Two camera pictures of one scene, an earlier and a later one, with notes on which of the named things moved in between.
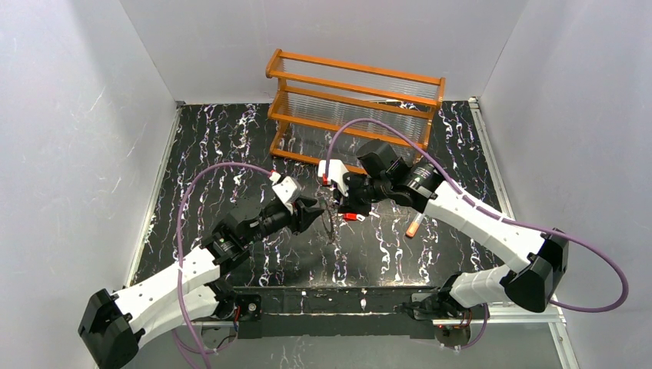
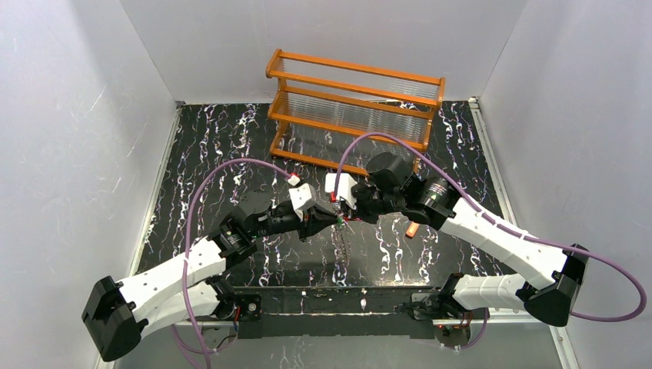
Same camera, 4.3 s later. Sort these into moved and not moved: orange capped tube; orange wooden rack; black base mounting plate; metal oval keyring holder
Moved: metal oval keyring holder
Not moved: orange wooden rack; orange capped tube; black base mounting plate
